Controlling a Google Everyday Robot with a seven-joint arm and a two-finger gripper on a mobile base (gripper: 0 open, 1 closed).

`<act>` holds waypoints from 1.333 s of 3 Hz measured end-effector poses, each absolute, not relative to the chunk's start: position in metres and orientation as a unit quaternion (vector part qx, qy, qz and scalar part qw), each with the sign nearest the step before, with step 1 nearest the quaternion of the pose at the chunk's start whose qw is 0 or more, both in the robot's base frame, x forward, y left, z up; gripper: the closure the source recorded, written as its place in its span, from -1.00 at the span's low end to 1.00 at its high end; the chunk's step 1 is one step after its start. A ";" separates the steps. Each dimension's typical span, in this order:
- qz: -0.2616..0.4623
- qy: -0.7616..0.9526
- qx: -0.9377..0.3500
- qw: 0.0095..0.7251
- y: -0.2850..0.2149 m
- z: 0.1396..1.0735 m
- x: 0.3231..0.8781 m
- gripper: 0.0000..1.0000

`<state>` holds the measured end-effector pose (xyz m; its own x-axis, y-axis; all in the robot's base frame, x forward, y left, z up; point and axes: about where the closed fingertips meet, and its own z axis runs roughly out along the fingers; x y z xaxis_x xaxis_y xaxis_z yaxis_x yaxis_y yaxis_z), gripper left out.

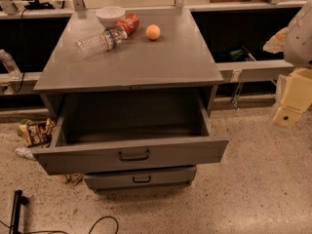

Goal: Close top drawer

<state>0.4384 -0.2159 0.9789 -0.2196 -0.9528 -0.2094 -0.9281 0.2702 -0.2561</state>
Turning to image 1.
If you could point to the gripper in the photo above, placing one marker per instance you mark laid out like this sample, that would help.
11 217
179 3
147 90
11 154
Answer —
299 39

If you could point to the grey top drawer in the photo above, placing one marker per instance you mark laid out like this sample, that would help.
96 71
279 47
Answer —
117 132

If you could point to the grey drawer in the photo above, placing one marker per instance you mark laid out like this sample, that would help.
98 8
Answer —
141 178
117 132

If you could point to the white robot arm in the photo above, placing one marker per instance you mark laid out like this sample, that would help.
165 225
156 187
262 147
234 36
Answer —
298 40

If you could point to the grey bottom drawer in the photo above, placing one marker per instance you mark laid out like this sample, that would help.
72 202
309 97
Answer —
141 178

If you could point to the grey metal drawer cabinet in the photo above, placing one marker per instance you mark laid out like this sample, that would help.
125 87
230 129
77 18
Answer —
137 115

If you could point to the orange fruit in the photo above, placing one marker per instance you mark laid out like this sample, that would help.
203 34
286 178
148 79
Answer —
152 32

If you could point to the red soda can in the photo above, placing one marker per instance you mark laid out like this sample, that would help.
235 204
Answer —
128 23

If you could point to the white bowl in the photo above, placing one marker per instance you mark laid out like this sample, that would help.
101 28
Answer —
109 15

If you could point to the clear plastic water bottle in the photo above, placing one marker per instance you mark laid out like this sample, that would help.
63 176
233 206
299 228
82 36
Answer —
100 43

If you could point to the crumpled wrapper on floor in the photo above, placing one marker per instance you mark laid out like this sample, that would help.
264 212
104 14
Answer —
72 178

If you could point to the brown snack bag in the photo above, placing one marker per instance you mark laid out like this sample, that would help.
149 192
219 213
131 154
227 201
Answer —
36 133

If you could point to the crumpled plastic bottle on floor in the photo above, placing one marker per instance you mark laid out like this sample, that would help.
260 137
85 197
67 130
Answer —
24 152

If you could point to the clear bottle at left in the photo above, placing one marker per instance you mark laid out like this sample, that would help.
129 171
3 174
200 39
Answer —
10 65

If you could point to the black stand on floor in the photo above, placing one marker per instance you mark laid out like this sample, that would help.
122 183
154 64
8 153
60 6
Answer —
19 201

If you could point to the grey metal rail frame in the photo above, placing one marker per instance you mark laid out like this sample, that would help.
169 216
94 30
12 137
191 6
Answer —
256 69

